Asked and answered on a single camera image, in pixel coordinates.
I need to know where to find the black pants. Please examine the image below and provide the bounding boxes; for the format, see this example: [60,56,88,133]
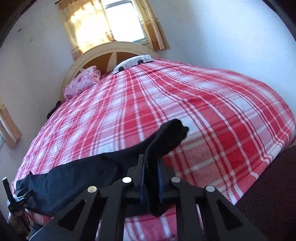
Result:
[16,119,189,216]

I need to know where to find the left hand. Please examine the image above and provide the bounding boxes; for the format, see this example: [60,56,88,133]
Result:
[8,209,31,237]

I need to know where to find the yellow left side curtain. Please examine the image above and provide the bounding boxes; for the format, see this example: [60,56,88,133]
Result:
[0,103,22,148]

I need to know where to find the yellow curtain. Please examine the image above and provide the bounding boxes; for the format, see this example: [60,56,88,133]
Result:
[133,0,170,51]
[0,103,22,148]
[57,0,115,60]

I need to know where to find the red plaid bed cover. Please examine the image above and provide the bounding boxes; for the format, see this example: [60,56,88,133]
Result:
[10,58,296,241]

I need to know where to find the dark bag beside bed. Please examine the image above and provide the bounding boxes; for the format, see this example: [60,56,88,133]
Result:
[47,101,62,119]

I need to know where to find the pink floral pillow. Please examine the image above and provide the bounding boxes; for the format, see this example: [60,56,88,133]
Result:
[64,66,101,99]

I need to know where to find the white black patterned pillow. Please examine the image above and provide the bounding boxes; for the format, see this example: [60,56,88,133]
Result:
[111,55,154,74]

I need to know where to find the cream wooden headboard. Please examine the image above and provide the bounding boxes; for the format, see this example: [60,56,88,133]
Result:
[60,42,160,101]

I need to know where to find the yellow right curtain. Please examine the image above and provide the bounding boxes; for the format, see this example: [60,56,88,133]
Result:
[133,0,170,51]

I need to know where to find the back window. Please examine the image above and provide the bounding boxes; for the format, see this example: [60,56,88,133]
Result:
[101,0,147,44]

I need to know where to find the yellow centre curtain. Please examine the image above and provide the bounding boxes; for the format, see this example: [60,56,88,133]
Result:
[57,0,115,60]

